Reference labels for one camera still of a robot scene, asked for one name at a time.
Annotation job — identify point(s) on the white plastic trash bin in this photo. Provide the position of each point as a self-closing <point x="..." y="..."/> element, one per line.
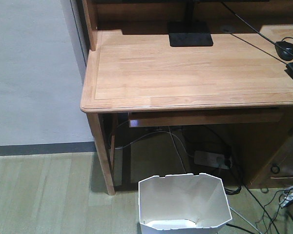
<point x="183" y="204"/>

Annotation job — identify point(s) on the wooden desk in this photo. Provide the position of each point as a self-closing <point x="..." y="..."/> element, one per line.
<point x="239" y="81"/>

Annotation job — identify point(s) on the white power strip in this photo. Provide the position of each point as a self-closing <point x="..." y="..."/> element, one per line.
<point x="214" y="160"/>

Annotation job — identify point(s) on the black monitor stand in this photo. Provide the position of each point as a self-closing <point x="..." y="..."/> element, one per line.
<point x="189" y="33"/>

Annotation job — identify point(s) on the black computer mouse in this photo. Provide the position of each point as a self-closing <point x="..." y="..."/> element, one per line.
<point x="284" y="50"/>

